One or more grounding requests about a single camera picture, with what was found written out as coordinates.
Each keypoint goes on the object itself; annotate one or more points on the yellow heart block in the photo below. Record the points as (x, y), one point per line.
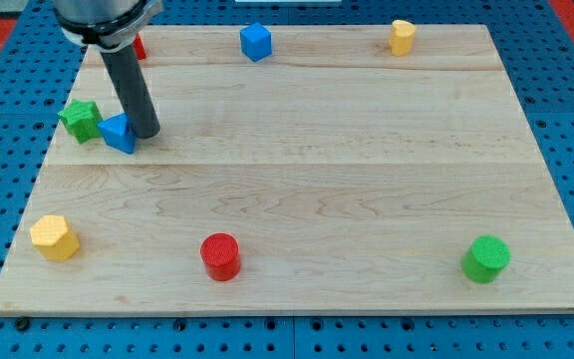
(402, 37)

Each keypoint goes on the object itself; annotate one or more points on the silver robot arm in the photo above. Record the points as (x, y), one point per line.
(109, 25)

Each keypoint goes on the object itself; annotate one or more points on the blue triangle block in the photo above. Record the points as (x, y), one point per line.
(118, 134)

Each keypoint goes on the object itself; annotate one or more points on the green star block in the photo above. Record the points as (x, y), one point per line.
(81, 120)

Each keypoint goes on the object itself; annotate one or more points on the yellow hexagon block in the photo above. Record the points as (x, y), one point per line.
(54, 238)

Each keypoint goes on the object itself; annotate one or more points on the red cylinder block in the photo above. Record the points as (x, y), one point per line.
(220, 256)

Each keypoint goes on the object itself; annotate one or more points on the blue cube block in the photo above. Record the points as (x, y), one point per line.
(256, 42)

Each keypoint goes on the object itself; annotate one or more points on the red block behind arm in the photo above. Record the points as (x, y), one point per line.
(139, 47)

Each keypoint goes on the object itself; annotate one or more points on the green cylinder block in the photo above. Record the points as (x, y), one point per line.
(487, 256)

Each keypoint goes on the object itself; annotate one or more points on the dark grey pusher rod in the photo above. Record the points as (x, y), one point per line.
(128, 80)

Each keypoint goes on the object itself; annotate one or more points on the light wooden board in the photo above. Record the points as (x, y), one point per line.
(354, 182)

